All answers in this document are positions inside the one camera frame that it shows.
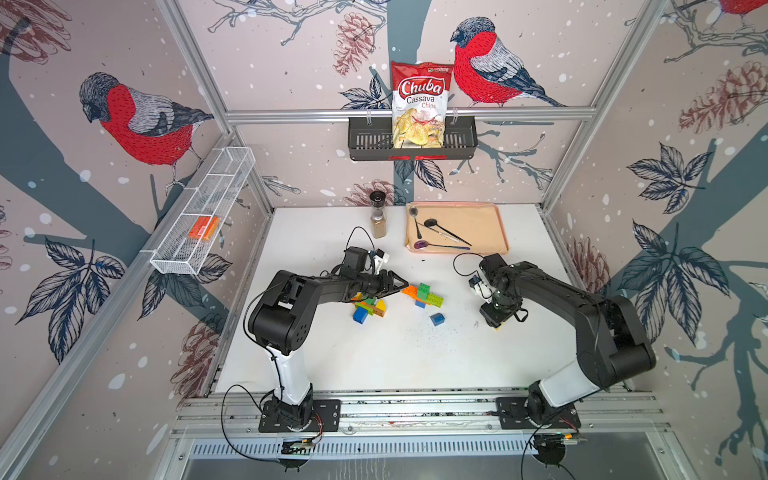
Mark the orange brick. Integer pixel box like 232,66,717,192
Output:
402,285,421,300

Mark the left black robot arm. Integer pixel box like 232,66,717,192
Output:
244,270,409,432

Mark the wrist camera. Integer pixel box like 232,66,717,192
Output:
468,273,492,300
340,247,389,278

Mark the purple spoon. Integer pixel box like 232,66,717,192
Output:
413,240,470,251

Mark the small grey spoon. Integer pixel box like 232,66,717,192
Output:
409,207,423,240

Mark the orange block in wire basket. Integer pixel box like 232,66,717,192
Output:
187,216,221,242

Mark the white wire wall basket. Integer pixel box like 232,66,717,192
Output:
150,146,255,275

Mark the black spoon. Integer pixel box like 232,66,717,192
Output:
424,218,472,246

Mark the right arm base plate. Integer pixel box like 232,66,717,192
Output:
495,397,581,430

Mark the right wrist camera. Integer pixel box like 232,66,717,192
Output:
468,273,492,300

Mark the black wall basket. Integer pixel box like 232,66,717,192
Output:
347,114,478,161

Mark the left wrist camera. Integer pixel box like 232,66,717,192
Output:
340,247,389,278

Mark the beige tray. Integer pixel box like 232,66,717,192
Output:
406,202,509,255

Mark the glass spice shaker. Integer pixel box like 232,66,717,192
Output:
369,190,387,239

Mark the green square brick back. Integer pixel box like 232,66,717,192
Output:
417,283,430,300

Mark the lime green long brick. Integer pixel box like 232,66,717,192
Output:
356,303,375,315

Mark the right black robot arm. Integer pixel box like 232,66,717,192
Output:
479,254,656,426

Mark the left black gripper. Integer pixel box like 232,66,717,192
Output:
355,270,408,299

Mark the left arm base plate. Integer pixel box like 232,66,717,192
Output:
258,398,341,433

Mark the Chuba cassava chips bag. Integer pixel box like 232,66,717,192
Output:
391,62,453,149

